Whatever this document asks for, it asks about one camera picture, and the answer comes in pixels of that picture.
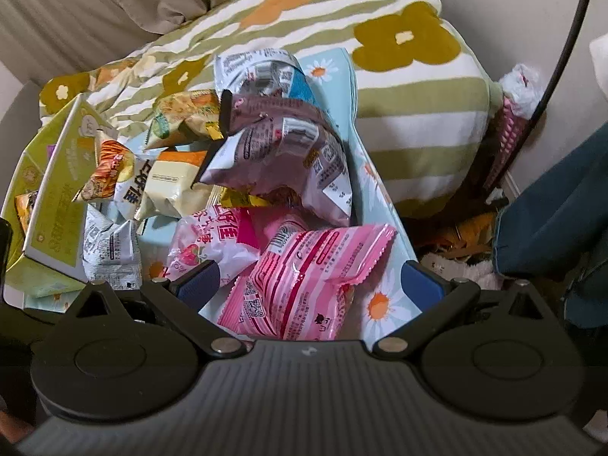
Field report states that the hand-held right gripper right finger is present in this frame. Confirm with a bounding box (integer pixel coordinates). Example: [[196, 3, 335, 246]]
[[373, 260, 547, 360]]

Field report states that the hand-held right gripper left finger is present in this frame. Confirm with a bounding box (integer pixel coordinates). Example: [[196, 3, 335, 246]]
[[62, 261, 248, 358]]

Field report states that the pink striped snack packet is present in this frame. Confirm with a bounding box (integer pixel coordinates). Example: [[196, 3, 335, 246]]
[[217, 224, 397, 342]]

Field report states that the orange snack packet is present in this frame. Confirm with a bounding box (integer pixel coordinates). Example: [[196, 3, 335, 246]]
[[78, 140, 136, 203]]

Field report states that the white blue snack packet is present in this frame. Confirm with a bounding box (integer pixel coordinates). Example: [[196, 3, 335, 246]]
[[214, 49, 319, 105]]

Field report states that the white fluffy cloth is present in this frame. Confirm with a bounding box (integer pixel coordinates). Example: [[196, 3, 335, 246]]
[[420, 252, 502, 291]]

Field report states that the pink strawberry snack packet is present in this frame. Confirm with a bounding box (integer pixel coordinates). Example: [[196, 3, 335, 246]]
[[166, 206, 262, 290]]

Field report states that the orange dark cloth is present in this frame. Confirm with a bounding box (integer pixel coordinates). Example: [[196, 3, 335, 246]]
[[418, 213, 499, 267]]

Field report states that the light blue daisy cloth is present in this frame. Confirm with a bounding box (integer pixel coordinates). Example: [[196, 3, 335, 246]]
[[24, 46, 424, 343]]

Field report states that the grey white snack packet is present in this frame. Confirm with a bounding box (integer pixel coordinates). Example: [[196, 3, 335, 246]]
[[83, 204, 143, 288]]

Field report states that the gold snack packet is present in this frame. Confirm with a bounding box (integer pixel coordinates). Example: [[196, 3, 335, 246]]
[[209, 185, 281, 211]]

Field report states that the cream yellow snack packet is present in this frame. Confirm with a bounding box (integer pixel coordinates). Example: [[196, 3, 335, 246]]
[[135, 149, 214, 220]]

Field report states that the white black-lettered snack packet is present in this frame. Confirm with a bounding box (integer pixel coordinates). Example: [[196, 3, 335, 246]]
[[114, 154, 154, 222]]

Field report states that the purple white snack packet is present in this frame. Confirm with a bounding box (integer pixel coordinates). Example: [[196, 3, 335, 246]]
[[199, 119, 355, 229]]

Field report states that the dark teal cloth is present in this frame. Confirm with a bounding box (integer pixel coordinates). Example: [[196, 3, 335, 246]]
[[491, 121, 608, 328]]

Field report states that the yellow green snack packet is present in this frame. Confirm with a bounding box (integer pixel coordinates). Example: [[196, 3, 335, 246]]
[[145, 90, 224, 150]]

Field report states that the green cardboard box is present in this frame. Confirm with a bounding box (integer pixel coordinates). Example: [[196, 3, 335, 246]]
[[0, 95, 119, 298]]

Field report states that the pink checkered object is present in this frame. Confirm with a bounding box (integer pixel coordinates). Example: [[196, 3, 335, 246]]
[[484, 100, 530, 191]]

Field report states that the green striped floral blanket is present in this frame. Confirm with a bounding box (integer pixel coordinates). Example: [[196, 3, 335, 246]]
[[38, 0, 504, 219]]

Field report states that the brown snack packet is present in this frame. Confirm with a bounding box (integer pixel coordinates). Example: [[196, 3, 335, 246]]
[[220, 90, 333, 139]]

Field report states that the white plastic bag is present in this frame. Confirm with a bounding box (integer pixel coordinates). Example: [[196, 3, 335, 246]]
[[499, 64, 547, 119]]

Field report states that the grey headboard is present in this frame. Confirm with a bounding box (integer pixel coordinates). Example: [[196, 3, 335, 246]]
[[0, 64, 44, 129]]

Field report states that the beige curtain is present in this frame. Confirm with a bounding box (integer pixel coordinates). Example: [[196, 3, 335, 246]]
[[0, 0, 395, 81]]

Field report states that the black cable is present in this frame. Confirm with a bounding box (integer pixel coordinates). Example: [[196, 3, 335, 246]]
[[525, 0, 599, 122]]

